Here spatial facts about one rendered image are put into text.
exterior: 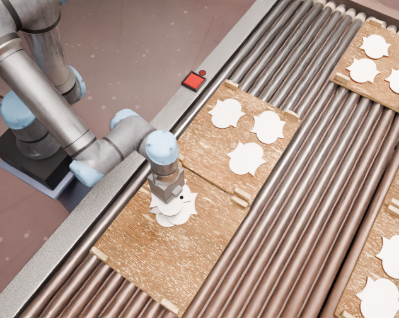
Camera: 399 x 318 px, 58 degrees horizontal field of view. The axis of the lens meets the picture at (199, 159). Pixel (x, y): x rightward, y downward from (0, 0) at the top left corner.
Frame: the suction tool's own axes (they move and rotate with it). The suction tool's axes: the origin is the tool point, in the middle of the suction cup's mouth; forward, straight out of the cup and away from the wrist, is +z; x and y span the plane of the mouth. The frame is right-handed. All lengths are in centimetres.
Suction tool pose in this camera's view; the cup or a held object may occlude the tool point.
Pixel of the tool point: (168, 194)
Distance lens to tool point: 113.5
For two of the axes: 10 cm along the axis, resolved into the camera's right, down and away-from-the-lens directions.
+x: -7.8, -5.6, 2.8
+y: 6.3, -6.8, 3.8
